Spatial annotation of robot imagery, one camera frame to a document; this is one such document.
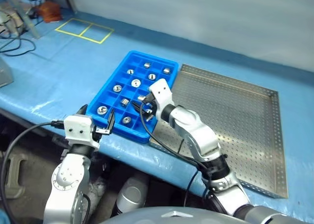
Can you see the perforated steel tray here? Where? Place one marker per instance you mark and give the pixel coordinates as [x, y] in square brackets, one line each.
[233, 111]

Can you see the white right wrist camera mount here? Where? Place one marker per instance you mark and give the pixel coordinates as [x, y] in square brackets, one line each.
[162, 91]

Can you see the blue compartment tray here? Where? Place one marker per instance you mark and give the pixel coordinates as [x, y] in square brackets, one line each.
[127, 133]

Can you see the silver metal roller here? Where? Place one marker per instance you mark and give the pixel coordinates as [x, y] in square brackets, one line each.
[117, 88]
[102, 110]
[147, 65]
[124, 102]
[152, 76]
[130, 72]
[126, 120]
[166, 70]
[141, 98]
[135, 82]

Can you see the grey device housing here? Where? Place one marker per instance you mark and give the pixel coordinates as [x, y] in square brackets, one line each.
[5, 74]

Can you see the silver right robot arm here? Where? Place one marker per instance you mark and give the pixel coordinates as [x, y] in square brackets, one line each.
[196, 131]

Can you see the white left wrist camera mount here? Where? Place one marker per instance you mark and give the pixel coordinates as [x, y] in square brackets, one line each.
[78, 128]

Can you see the grey robot torso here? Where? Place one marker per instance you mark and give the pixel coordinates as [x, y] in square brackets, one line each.
[171, 216]

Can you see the blue table cover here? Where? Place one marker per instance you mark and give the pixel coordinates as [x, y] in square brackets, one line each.
[73, 69]

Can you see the grey plastic frame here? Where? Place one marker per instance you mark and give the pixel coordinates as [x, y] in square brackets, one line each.
[13, 175]

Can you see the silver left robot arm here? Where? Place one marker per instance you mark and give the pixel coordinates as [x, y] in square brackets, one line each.
[66, 175]

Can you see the grey metal post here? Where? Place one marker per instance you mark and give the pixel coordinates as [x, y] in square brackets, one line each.
[27, 18]

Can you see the orange-brown box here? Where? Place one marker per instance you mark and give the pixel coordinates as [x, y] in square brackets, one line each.
[50, 10]

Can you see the white crumpled rag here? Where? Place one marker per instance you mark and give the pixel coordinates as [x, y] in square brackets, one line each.
[97, 188]

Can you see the beige equipment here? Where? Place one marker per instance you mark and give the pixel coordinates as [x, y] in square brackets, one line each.
[11, 23]

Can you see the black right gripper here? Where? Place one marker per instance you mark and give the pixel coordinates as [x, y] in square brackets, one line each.
[153, 108]

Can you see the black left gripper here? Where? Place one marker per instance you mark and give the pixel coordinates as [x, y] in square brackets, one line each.
[96, 134]

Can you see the grey cylinder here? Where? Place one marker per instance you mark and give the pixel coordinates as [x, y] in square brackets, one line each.
[132, 192]

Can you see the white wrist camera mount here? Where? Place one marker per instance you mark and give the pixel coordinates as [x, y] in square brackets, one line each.
[78, 128]
[162, 91]

